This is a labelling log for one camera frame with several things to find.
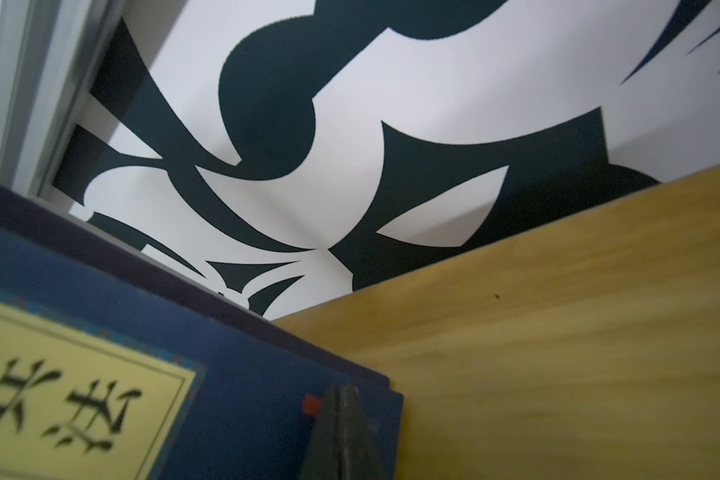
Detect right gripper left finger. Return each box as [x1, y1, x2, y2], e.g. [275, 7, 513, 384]
[299, 385, 343, 480]

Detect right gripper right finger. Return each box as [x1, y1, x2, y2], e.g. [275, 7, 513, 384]
[339, 384, 387, 480]

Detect navy book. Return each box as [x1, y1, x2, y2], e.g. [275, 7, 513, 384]
[0, 228, 403, 479]
[0, 186, 391, 387]

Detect wooden white-framed bookshelf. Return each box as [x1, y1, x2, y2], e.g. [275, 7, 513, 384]
[278, 166, 720, 479]

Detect aluminium frame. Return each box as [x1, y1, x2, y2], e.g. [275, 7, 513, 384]
[0, 1, 126, 196]

